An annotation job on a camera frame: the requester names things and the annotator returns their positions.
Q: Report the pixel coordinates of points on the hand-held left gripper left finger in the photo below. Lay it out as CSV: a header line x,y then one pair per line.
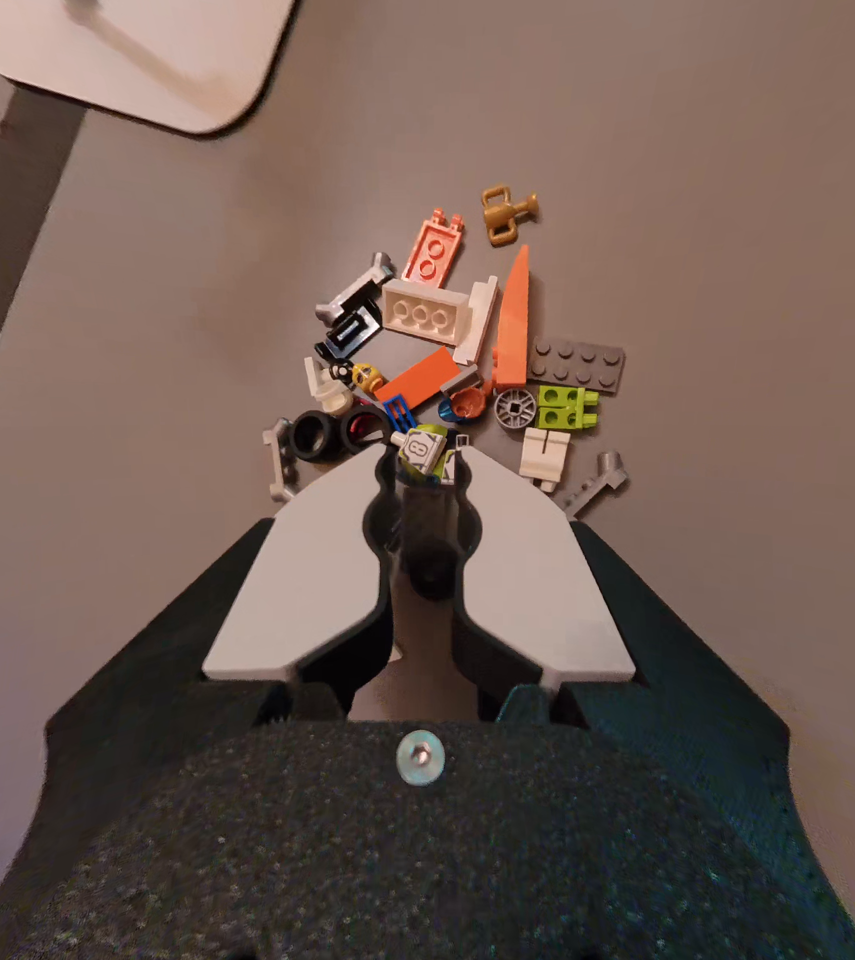
x,y
300,593

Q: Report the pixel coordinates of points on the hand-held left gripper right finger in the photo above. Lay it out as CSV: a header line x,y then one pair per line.
x,y
548,593

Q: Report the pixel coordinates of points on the green white lego minifigure torso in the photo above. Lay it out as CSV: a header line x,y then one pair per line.
x,y
422,453

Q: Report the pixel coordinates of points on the pile of lego pieces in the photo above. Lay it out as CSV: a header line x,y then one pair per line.
x,y
428,318

